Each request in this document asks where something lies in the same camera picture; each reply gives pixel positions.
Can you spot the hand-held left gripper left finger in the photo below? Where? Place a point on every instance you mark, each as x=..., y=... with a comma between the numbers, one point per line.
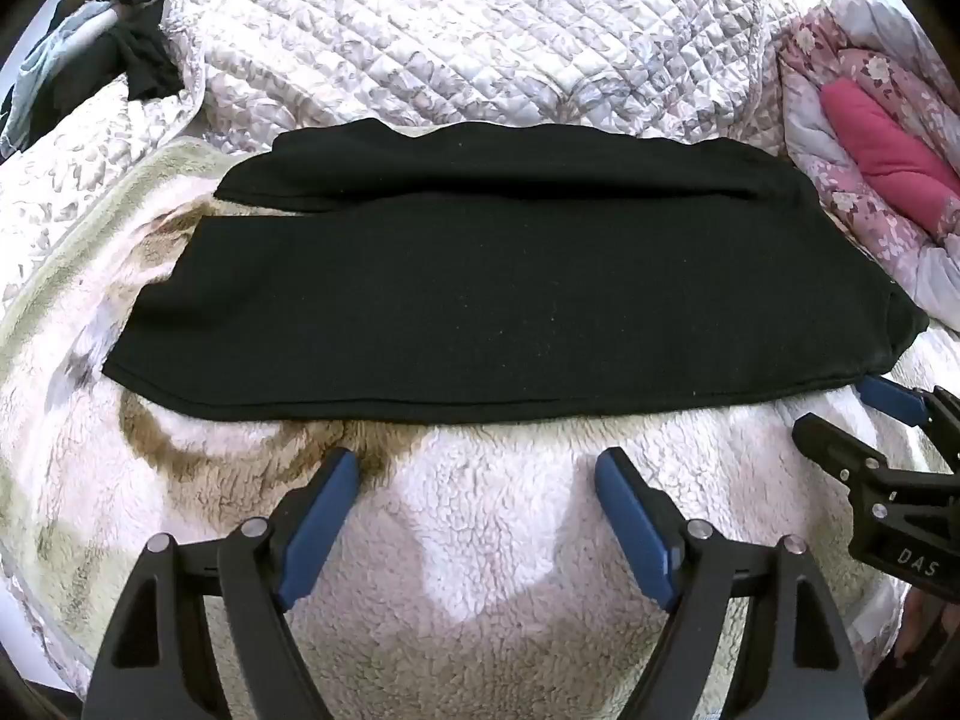
x=324, y=510

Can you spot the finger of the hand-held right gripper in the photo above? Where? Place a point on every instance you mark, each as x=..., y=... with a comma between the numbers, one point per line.
x=894, y=399
x=834, y=448

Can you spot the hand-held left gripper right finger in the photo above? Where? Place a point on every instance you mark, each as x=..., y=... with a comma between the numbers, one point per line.
x=631, y=510

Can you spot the black pants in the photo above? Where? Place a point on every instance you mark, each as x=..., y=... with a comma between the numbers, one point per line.
x=510, y=300

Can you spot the cream fleece blanket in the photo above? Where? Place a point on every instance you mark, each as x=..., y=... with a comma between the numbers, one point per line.
x=495, y=540

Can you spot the pink floral comforter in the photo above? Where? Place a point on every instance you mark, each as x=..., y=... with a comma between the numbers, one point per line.
x=862, y=187

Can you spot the pink pillow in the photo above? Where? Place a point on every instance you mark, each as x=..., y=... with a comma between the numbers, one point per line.
x=889, y=154

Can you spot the black garment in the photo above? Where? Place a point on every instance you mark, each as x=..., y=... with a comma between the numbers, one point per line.
x=142, y=60

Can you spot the white quilted bedspread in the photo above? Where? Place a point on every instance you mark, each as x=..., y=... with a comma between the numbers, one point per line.
x=465, y=30

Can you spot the light blue garment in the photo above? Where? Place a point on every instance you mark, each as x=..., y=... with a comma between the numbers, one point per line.
x=45, y=67

